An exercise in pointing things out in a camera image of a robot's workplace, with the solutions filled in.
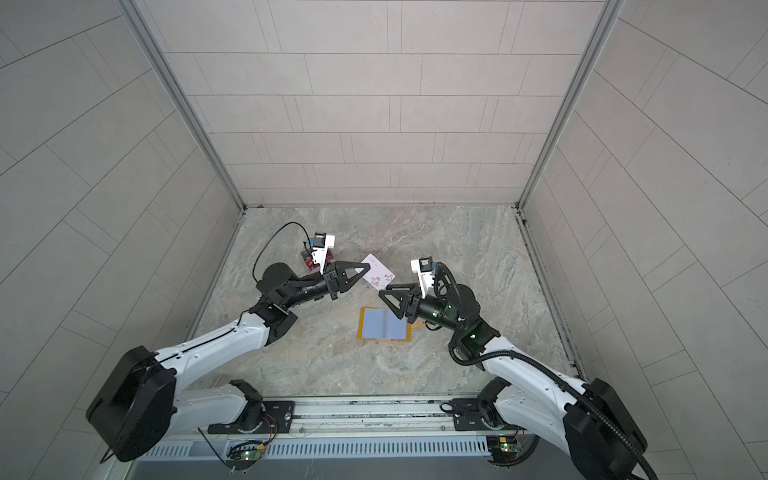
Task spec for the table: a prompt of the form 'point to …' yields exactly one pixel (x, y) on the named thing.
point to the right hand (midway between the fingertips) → (384, 300)
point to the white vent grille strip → (322, 448)
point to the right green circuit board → (504, 449)
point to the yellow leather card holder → (383, 324)
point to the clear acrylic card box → (309, 261)
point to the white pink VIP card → (377, 274)
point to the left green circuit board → (241, 457)
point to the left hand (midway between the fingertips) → (373, 274)
